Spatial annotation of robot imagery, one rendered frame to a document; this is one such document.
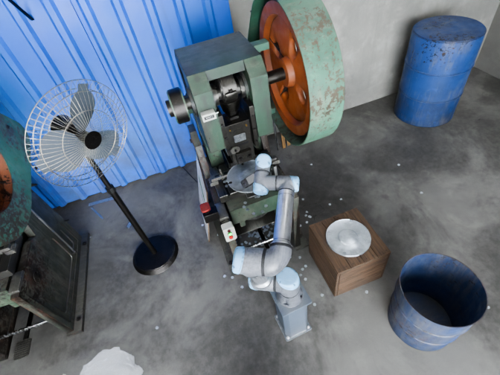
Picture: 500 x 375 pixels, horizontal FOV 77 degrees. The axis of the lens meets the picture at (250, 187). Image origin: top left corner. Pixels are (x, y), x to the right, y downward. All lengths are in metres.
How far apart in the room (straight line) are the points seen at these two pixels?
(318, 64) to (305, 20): 0.19
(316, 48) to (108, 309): 2.29
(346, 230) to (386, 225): 0.61
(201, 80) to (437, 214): 2.15
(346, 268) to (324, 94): 1.11
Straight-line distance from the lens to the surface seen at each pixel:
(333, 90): 1.56
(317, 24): 1.56
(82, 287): 2.95
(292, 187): 1.48
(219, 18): 2.86
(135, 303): 2.68
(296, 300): 1.85
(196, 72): 1.66
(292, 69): 1.81
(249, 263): 1.32
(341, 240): 2.20
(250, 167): 2.08
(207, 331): 2.40
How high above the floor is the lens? 2.21
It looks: 47 degrees down
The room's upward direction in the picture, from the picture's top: 12 degrees counter-clockwise
